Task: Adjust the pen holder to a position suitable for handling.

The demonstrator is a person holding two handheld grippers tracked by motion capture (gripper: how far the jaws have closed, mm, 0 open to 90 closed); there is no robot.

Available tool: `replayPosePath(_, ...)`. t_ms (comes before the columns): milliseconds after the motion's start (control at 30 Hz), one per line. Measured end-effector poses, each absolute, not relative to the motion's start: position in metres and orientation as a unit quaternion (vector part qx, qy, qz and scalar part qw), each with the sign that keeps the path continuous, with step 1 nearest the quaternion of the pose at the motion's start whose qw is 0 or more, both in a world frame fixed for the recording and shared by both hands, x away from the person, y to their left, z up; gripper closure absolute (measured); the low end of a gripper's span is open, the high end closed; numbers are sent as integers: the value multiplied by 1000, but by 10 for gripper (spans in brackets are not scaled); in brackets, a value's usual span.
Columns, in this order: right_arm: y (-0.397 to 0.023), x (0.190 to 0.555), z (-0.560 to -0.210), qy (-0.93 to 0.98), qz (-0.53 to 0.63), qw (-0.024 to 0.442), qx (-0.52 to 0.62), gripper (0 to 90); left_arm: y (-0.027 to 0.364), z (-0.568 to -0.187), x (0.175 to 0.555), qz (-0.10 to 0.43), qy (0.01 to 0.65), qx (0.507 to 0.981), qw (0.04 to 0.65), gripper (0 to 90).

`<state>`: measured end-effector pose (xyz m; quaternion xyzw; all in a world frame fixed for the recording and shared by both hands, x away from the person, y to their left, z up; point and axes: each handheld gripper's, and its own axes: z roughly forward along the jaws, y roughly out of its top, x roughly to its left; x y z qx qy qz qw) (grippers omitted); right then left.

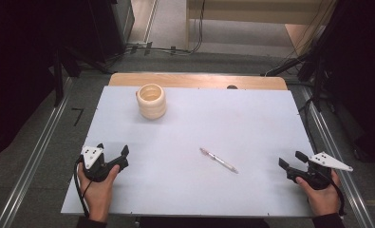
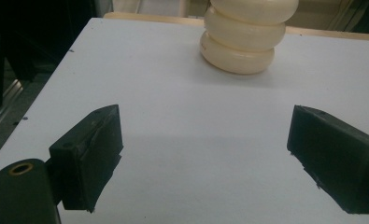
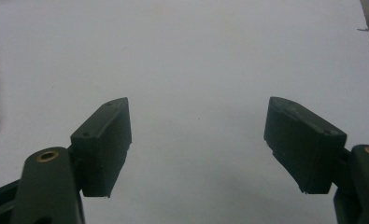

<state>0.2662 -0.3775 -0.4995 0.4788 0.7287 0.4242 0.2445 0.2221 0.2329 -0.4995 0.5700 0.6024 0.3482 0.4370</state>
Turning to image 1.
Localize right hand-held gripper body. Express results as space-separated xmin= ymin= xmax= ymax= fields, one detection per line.
xmin=286 ymin=151 xmax=354 ymax=191

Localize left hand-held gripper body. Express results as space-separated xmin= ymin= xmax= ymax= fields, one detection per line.
xmin=80 ymin=143 xmax=129 ymax=183

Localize cream ribbed pen holder cup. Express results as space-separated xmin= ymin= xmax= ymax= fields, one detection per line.
xmin=136 ymin=83 xmax=168 ymax=121

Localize clear ballpoint pen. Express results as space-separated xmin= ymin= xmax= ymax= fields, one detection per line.
xmin=199 ymin=147 xmax=239 ymax=175

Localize person's right hand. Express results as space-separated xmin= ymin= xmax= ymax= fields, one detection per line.
xmin=295 ymin=169 xmax=342 ymax=218

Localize person's left hand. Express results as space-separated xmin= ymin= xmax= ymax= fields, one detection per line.
xmin=77 ymin=162 xmax=121 ymax=223

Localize person's right sleeve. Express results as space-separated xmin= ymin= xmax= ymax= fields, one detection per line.
xmin=311 ymin=212 xmax=347 ymax=228

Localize person's sleeve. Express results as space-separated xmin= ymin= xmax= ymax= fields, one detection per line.
xmin=311 ymin=212 xmax=347 ymax=228
xmin=76 ymin=216 xmax=108 ymax=228

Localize person's left sleeve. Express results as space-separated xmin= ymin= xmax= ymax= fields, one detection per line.
xmin=76 ymin=216 xmax=108 ymax=228

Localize white table mat board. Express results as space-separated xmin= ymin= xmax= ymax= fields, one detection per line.
xmin=60 ymin=85 xmax=316 ymax=219

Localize black stand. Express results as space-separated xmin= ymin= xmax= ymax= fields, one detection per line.
xmin=260 ymin=41 xmax=345 ymax=112
xmin=50 ymin=44 xmax=113 ymax=108

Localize wooden table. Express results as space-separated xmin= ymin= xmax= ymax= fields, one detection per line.
xmin=107 ymin=72 xmax=289 ymax=91

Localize wooden furniture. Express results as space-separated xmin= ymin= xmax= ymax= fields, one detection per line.
xmin=184 ymin=0 xmax=338 ymax=58

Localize metal floor rail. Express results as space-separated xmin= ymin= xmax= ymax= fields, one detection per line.
xmin=300 ymin=85 xmax=375 ymax=228
xmin=0 ymin=77 xmax=74 ymax=228

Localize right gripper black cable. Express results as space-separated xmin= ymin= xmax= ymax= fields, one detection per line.
xmin=314 ymin=164 xmax=347 ymax=218

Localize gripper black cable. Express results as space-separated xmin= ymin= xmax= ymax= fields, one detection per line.
xmin=73 ymin=155 xmax=93 ymax=219
xmin=314 ymin=164 xmax=347 ymax=218

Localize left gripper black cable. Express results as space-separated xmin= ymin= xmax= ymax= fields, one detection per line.
xmin=73 ymin=155 xmax=93 ymax=219

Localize floor cables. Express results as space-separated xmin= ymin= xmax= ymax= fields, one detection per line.
xmin=103 ymin=0 xmax=207 ymax=67

